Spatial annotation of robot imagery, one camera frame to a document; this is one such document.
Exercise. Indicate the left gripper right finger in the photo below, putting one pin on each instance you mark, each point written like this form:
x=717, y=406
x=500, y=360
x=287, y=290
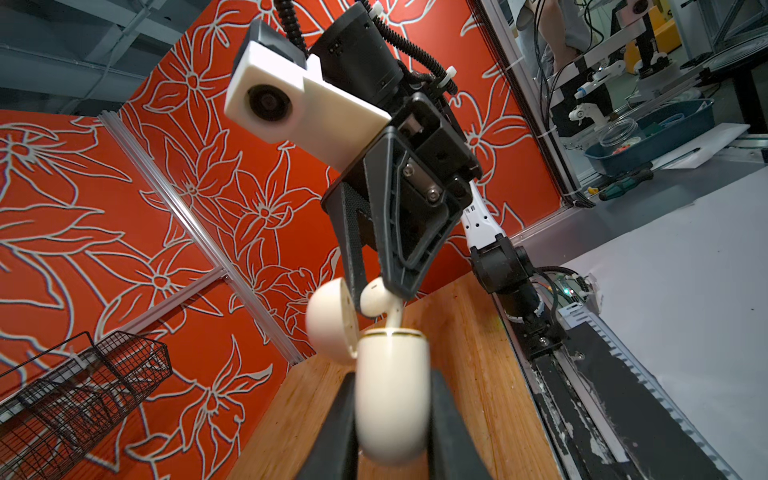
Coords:
x=451, y=451

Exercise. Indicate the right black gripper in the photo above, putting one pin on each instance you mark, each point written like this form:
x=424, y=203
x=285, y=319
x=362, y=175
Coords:
x=418, y=175

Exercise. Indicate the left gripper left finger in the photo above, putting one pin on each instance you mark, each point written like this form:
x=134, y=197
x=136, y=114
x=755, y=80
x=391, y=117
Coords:
x=335, y=453

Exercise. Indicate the white wireless earbud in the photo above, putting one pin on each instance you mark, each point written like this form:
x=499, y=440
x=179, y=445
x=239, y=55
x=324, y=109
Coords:
x=376, y=300

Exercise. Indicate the white earbud charging case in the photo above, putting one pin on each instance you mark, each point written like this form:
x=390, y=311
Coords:
x=392, y=373

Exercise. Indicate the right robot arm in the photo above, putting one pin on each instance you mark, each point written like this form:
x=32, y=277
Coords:
x=361, y=55

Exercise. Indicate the small green circuit board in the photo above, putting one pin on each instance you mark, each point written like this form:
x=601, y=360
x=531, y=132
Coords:
x=575, y=287

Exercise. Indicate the person in background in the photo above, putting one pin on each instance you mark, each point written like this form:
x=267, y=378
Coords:
x=550, y=34

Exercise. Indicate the clear glass jar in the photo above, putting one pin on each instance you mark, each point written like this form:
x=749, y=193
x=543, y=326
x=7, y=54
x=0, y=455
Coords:
x=621, y=135

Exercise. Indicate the teal plastic tray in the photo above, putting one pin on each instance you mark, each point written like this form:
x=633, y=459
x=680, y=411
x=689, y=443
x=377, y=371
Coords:
x=660, y=132

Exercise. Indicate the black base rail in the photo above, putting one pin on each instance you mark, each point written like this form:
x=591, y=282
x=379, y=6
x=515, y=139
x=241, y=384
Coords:
x=604, y=414

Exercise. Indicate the green handled screwdriver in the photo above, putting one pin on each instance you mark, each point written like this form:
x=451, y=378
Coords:
x=690, y=159

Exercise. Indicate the black wire wall basket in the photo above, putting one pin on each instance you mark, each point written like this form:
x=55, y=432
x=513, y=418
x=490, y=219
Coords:
x=57, y=406

